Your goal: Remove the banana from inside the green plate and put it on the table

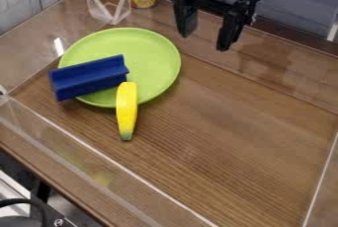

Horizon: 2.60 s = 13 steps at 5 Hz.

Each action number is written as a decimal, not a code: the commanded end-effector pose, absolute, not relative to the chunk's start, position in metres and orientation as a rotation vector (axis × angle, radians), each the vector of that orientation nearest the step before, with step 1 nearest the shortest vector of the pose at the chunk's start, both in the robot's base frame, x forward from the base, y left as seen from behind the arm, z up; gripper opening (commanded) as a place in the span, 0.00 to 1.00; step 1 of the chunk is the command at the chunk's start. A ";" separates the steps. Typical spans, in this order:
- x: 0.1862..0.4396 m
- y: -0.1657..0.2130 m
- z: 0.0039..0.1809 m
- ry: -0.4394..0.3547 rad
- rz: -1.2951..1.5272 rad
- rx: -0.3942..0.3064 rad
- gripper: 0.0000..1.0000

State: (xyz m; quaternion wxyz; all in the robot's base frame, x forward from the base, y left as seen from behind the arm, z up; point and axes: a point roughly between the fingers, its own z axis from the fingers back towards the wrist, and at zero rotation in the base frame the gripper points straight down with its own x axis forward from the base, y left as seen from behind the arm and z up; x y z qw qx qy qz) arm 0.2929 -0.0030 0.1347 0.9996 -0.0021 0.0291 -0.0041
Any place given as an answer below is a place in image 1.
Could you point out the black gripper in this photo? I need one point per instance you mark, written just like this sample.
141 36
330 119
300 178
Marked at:
185 15

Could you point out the yellow toy banana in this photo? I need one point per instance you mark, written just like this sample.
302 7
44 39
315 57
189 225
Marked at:
127 109

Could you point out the green round plate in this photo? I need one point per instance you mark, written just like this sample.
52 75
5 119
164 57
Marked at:
151 57

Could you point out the blue plastic block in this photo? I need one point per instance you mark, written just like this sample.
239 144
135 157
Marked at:
88 77

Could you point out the clear acrylic tray wall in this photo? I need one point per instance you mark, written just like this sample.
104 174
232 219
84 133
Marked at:
235 149

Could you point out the black metal bracket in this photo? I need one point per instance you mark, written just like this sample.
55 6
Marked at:
56 219

